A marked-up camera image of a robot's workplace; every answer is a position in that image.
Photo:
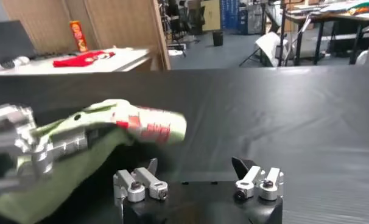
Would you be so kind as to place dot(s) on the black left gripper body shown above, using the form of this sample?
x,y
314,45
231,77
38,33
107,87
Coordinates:
x,y
2,173

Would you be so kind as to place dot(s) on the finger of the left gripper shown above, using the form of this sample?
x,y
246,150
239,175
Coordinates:
x,y
68,141
11,124

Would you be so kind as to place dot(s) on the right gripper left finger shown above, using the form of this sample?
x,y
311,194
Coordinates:
x,y
142,182

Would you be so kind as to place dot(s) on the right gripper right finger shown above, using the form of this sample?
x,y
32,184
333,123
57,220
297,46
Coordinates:
x,y
251,178

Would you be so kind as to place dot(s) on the light green t-shirt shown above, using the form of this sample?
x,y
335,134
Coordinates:
x,y
65,182

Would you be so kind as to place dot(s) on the dark grey panel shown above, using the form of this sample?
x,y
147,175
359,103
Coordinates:
x,y
11,42

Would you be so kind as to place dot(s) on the red folded shirt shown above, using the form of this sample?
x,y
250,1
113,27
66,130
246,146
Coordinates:
x,y
81,59

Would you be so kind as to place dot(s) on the white side table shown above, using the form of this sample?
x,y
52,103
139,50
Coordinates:
x,y
117,62

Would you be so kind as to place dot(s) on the red yellow chips can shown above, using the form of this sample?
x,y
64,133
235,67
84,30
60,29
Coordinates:
x,y
78,36

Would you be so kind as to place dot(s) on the white panel board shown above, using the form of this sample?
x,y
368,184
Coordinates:
x,y
268,45

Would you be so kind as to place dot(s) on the black tripod stand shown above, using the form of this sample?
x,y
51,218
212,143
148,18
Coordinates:
x,y
282,39

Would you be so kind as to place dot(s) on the black trash bin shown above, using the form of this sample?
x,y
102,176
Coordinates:
x,y
218,38

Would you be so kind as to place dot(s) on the blue storage cabinet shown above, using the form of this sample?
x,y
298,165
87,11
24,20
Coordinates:
x,y
233,15

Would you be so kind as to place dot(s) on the yellow wooden cabinet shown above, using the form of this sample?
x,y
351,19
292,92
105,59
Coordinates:
x,y
211,15

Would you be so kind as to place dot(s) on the white office desk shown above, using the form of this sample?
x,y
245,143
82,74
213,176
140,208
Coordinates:
x,y
339,21

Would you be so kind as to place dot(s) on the colourful cloth pile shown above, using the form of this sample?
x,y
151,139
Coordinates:
x,y
349,6

